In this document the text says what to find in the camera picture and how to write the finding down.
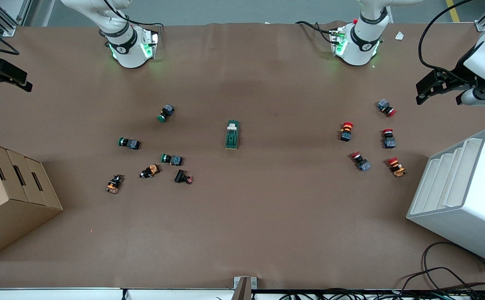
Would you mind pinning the small white paper scrap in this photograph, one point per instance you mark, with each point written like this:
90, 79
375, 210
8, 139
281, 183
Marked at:
399, 36

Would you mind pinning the white stepped plastic rack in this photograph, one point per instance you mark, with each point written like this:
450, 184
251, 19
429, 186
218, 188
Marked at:
467, 208

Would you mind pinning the red push button orange block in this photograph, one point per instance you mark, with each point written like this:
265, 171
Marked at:
396, 167
346, 132

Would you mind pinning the white table edge rail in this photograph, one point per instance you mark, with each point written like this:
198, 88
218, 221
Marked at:
59, 295

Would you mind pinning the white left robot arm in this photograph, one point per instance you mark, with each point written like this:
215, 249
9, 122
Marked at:
357, 46

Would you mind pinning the small metal bracket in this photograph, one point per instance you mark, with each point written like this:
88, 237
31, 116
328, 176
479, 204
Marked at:
244, 287

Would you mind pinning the brown paper table cover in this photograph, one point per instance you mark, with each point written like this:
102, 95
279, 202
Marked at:
267, 216

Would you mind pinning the green load switch white lever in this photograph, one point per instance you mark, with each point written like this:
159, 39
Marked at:
232, 135

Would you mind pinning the black switch with red lens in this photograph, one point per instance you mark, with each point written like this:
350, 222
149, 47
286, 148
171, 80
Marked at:
181, 176

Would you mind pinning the black push button orange block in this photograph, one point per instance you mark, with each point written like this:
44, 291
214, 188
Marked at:
151, 171
114, 184

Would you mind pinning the brown cardboard box with slots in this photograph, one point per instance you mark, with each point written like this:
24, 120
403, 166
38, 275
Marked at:
5, 208

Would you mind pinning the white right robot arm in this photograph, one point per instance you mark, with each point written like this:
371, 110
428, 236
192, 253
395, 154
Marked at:
128, 50

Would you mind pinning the green push button switch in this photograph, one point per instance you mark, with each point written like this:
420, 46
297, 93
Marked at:
131, 143
166, 112
173, 160

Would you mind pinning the red push button blue block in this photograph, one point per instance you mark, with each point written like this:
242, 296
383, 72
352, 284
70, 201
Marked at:
389, 141
362, 162
385, 106

